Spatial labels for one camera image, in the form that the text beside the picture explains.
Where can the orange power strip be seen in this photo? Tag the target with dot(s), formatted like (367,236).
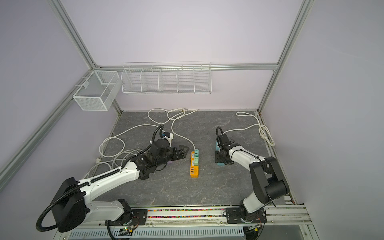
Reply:
(194,170)

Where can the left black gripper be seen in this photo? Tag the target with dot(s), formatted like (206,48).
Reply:
(182,155)

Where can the aluminium front rail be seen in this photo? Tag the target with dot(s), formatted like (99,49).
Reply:
(186,214)

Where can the white mesh box basket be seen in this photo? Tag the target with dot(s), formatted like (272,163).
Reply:
(98,91)

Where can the white vented cable duct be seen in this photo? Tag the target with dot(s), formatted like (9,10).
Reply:
(157,233)

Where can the teal power strip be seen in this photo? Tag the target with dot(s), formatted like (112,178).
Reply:
(218,158)

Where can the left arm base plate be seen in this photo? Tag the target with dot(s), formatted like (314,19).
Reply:
(136,217)

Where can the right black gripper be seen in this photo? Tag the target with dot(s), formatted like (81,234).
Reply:
(217,157)

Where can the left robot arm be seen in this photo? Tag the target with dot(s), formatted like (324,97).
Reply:
(76,202)

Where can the white wire wall basket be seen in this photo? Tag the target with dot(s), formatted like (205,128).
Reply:
(166,78)

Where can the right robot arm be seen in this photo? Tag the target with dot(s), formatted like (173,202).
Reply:
(268,180)

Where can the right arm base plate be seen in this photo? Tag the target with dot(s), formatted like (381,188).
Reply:
(240,215)

